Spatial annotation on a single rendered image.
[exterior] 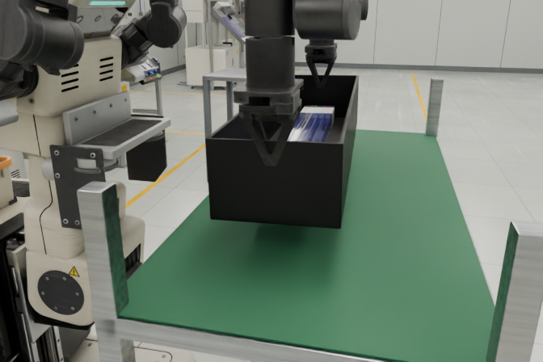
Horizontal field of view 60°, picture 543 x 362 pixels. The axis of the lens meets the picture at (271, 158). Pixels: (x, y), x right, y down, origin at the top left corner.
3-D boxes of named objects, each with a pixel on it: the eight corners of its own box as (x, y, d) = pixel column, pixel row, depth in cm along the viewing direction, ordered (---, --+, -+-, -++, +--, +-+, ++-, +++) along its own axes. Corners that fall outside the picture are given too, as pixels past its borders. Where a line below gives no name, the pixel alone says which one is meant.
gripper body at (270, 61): (304, 93, 60) (304, 33, 58) (290, 109, 51) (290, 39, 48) (254, 92, 61) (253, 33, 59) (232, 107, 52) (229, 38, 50)
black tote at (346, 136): (285, 119, 116) (285, 74, 112) (357, 122, 112) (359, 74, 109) (209, 220, 62) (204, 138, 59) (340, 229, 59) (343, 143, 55)
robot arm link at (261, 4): (256, -17, 56) (234, -19, 51) (312, -19, 53) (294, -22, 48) (258, 43, 58) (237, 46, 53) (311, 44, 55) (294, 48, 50)
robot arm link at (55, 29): (17, 42, 73) (-16, 35, 68) (58, 0, 69) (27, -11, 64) (41, 91, 71) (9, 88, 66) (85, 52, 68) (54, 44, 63)
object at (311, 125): (305, 119, 111) (305, 105, 110) (334, 119, 110) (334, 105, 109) (253, 204, 64) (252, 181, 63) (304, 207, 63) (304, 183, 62)
